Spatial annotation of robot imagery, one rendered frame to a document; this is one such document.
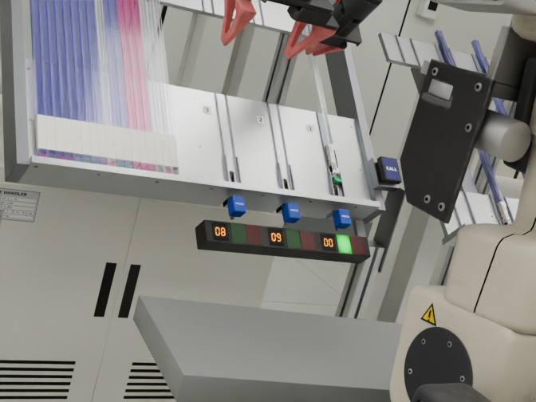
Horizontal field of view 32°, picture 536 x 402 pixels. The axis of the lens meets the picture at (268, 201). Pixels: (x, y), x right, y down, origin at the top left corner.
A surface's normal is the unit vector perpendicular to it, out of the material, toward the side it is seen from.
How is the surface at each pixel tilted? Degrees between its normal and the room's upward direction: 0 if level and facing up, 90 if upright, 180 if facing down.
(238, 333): 0
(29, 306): 90
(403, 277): 90
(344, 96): 90
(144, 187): 135
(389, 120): 90
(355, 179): 45
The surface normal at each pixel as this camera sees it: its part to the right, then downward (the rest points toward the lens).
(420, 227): -0.83, -0.09
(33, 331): 0.46, 0.33
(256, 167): 0.51, -0.43
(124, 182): 0.14, 0.90
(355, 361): 0.26, -0.94
